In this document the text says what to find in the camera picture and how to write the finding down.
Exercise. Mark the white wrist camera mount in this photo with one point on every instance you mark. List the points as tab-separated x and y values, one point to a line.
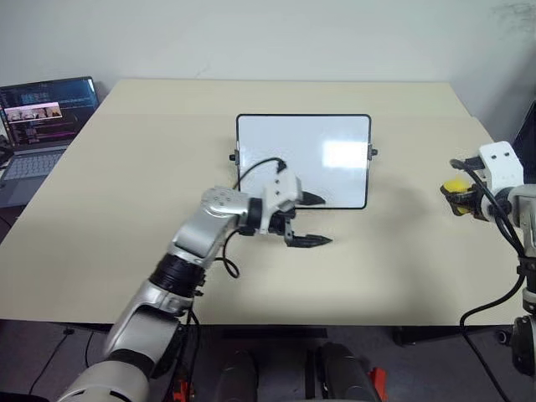
281	188
502	167

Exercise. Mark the white whiteboard with black frame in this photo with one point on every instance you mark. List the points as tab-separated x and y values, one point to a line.
293	146

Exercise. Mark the black caster wheel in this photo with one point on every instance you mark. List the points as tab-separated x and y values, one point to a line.
502	336

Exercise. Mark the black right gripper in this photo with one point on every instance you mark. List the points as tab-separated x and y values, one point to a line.
477	203

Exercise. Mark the open grey laptop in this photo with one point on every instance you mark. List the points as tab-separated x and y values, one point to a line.
42	113

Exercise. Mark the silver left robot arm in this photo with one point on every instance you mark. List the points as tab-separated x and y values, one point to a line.
197	234

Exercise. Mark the dark rounded shape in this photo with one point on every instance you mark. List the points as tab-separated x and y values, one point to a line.
343	372

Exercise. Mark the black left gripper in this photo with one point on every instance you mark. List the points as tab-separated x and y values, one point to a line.
282	224

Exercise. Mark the yellow object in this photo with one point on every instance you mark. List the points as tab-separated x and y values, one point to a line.
457	184

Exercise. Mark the black table foot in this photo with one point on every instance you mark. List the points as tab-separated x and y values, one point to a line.
439	334

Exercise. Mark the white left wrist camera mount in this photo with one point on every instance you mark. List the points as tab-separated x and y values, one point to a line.
281	188

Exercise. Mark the red plastic part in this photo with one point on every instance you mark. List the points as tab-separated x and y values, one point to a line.
184	391
377	383

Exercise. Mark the black whiteboard stand knob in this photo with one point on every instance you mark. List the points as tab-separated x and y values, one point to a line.
233	158
372	152

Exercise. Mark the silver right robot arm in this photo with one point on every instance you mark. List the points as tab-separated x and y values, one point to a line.
523	209

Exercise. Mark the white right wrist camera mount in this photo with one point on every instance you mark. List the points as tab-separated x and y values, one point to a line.
502	167

